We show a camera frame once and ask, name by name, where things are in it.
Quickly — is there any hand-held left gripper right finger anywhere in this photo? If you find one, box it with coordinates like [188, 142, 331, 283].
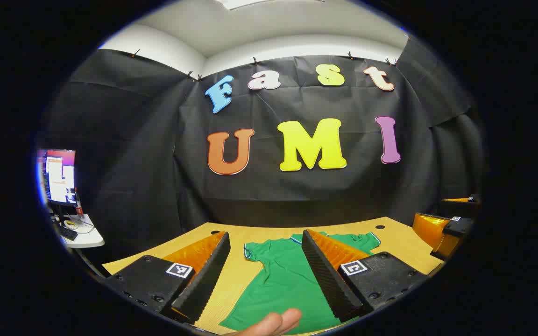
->
[302, 229, 429, 323]

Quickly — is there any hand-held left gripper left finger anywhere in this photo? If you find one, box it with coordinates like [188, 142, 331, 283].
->
[105, 231, 231, 325]

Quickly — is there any green T-shirt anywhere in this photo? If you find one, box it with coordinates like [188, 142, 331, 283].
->
[219, 232, 382, 334]

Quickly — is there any white side table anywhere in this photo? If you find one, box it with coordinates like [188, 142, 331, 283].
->
[50, 214, 106, 249]

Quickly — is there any computer monitor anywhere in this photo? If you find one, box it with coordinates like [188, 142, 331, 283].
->
[37, 148, 78, 207]

